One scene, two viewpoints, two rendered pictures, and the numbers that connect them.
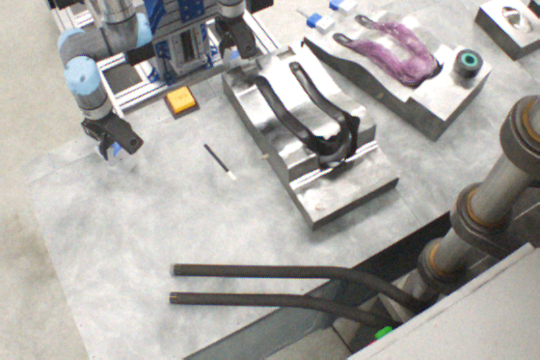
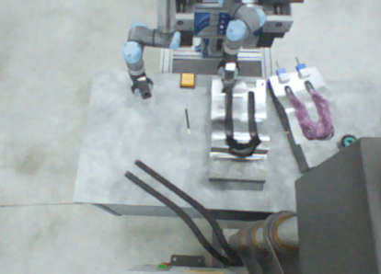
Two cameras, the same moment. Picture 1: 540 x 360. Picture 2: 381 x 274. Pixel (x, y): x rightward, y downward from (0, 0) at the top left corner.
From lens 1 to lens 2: 0.34 m
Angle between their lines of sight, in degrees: 16
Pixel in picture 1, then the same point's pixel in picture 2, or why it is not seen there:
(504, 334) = not seen: outside the picture
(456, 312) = not seen: outside the picture
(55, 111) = not seen: hidden behind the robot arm
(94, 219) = (115, 117)
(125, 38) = (163, 42)
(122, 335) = (96, 177)
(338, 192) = (230, 170)
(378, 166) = (259, 169)
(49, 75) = (150, 16)
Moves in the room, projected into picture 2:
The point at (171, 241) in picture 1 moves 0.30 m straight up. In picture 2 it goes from (143, 147) to (132, 124)
